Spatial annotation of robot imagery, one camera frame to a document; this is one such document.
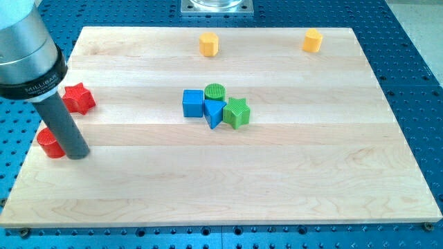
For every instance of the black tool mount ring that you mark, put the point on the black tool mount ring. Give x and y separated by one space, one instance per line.
40 88

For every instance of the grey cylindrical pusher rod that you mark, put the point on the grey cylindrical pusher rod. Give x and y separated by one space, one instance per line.
57 118

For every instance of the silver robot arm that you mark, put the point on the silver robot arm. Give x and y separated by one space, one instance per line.
32 66

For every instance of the red star block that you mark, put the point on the red star block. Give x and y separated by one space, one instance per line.
78 99

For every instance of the red cylinder block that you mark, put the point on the red cylinder block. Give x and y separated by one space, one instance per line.
49 144

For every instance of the blue cube block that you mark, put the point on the blue cube block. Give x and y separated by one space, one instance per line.
193 103

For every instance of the wooden board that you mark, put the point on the wooden board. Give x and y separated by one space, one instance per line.
322 144

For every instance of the yellow hexagon block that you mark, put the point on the yellow hexagon block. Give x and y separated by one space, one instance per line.
208 44

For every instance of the green cylinder block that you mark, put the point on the green cylinder block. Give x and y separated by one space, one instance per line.
215 91

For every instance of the blue triangle block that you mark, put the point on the blue triangle block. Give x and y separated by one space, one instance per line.
213 112

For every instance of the green star block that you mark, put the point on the green star block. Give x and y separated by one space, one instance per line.
236 113

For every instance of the yellow heart block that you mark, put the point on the yellow heart block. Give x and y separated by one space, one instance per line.
313 40

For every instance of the blue perforated table plate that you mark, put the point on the blue perforated table plate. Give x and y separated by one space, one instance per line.
412 89

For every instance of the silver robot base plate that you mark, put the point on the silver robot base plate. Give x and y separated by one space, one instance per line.
196 8

